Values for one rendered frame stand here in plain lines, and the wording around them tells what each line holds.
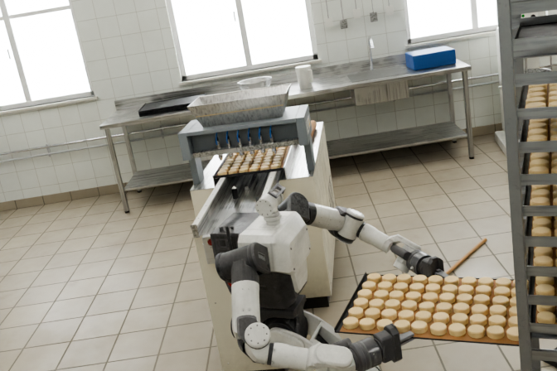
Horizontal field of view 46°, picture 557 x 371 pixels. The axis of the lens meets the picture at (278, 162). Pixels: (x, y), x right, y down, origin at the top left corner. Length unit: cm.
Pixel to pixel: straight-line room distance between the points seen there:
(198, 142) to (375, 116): 331
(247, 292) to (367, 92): 419
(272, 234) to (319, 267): 164
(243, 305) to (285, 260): 27
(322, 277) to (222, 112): 113
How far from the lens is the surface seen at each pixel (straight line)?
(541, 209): 187
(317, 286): 390
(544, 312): 210
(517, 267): 192
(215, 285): 318
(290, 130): 365
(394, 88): 610
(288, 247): 223
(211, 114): 366
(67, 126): 703
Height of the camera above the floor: 195
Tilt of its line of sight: 16 degrees down
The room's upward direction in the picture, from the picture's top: 10 degrees counter-clockwise
